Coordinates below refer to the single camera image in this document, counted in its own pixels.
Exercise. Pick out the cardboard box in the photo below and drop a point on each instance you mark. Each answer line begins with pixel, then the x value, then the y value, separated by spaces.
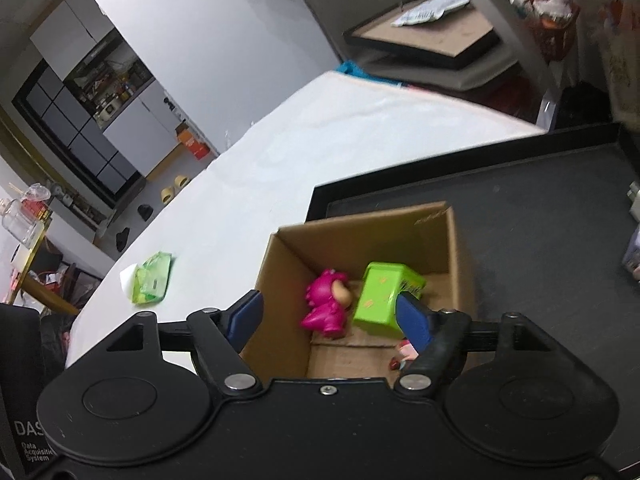
pixel 300 280

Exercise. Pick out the white table cover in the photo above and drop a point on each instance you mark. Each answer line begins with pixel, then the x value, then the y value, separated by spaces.
pixel 325 140

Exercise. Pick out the brown-haired doll figurine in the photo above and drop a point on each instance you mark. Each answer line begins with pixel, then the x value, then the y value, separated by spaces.
pixel 404 355

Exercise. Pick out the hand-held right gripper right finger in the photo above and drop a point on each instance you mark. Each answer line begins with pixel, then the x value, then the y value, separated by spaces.
pixel 412 320

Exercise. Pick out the cluttered wall shelf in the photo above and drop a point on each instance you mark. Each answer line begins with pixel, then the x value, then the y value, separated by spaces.
pixel 110 85

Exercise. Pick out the orange carton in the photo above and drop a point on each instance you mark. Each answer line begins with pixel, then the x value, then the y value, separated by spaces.
pixel 192 142

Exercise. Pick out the black glass-door cabinet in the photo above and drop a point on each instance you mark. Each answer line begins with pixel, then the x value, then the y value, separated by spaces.
pixel 75 135

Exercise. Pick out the green hexagonal box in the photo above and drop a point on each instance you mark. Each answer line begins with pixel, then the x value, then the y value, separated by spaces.
pixel 380 297

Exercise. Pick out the clear glass bottle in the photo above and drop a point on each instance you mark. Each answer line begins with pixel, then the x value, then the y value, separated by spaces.
pixel 17 222

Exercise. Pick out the black shallow tray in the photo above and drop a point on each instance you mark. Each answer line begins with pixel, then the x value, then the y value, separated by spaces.
pixel 540 240

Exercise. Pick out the white mailing bag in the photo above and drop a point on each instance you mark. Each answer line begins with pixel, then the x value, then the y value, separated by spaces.
pixel 430 9

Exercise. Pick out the black shoe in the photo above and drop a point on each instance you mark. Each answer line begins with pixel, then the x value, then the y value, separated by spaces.
pixel 123 240
pixel 145 211

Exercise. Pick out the white cabinet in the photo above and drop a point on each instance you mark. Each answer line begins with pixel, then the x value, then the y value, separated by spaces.
pixel 145 130

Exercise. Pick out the beige tote bag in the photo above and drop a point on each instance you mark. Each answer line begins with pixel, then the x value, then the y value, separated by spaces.
pixel 622 60

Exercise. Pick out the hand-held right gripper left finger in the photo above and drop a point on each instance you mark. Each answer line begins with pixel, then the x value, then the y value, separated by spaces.
pixel 245 317

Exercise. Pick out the yellow slipper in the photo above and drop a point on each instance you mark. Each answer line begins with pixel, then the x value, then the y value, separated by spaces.
pixel 181 181
pixel 167 195

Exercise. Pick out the red basket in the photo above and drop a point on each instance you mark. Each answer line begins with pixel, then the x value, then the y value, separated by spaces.
pixel 552 25

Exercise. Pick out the magenta toy figurine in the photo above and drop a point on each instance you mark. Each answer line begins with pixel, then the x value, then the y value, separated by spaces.
pixel 325 305

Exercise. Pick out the green tissue packet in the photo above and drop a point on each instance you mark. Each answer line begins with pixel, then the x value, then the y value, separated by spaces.
pixel 152 280

